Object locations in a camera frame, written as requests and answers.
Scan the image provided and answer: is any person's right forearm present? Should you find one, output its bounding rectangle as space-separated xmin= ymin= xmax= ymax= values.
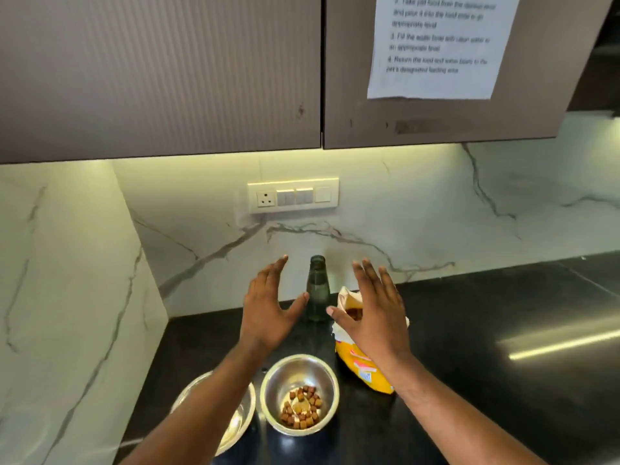
xmin=387 ymin=352 xmax=550 ymax=465

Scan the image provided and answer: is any steel bowl with kibble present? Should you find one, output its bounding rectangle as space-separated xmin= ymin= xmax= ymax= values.
xmin=260 ymin=354 xmax=340 ymax=437

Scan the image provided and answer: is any brown smooth cabinet door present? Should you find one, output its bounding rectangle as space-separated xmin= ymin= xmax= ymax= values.
xmin=323 ymin=0 xmax=616 ymax=150

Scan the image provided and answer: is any brown ribbed cabinet door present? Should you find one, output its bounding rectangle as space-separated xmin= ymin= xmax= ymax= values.
xmin=0 ymin=0 xmax=323 ymax=165

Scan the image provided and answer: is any person's left hand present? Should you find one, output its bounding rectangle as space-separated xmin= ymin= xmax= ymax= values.
xmin=240 ymin=255 xmax=310 ymax=352

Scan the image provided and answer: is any person's left forearm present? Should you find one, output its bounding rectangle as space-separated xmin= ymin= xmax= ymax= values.
xmin=119 ymin=337 xmax=266 ymax=465

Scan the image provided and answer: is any yellow pet food bag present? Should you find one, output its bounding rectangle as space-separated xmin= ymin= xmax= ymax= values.
xmin=332 ymin=286 xmax=410 ymax=395

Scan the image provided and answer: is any white printed instruction sheet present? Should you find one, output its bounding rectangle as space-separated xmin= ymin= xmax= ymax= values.
xmin=367 ymin=0 xmax=522 ymax=100

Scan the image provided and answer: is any person's right hand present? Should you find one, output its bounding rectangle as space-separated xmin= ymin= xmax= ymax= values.
xmin=326 ymin=259 xmax=411 ymax=372

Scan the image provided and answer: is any green glass bottle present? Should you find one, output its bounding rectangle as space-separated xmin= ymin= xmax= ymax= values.
xmin=305 ymin=255 xmax=331 ymax=322

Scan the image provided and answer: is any white switch panel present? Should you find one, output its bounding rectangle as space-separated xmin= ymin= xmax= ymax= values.
xmin=247 ymin=177 xmax=340 ymax=214

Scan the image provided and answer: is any empty steel bowl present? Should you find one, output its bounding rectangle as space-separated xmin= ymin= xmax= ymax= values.
xmin=170 ymin=370 xmax=256 ymax=457

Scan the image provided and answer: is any pile of brown kibble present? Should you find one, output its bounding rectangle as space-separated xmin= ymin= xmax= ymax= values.
xmin=280 ymin=385 xmax=323 ymax=430

